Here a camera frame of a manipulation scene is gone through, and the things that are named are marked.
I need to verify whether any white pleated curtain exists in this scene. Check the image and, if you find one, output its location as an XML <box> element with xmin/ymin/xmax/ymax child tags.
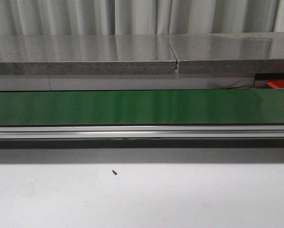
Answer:
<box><xmin>0</xmin><ymin>0</ymin><xmax>284</xmax><ymax>35</ymax></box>

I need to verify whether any grey stone shelf slab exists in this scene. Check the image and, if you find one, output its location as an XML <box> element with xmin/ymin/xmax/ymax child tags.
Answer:
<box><xmin>0</xmin><ymin>32</ymin><xmax>284</xmax><ymax>76</ymax></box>

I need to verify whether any green conveyor belt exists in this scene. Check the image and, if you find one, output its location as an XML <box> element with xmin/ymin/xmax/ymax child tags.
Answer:
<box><xmin>0</xmin><ymin>89</ymin><xmax>284</xmax><ymax>126</ymax></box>

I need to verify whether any red plastic tray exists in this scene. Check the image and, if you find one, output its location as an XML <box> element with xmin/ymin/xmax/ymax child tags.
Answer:
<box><xmin>267</xmin><ymin>79</ymin><xmax>284</xmax><ymax>89</ymax></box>

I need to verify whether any aluminium conveyor frame rail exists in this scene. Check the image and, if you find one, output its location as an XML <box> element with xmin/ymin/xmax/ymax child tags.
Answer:
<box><xmin>0</xmin><ymin>124</ymin><xmax>284</xmax><ymax>140</ymax></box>

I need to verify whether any red black wire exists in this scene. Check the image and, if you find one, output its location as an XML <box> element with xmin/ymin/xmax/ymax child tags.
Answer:
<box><xmin>224</xmin><ymin>85</ymin><xmax>266</xmax><ymax>90</ymax></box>

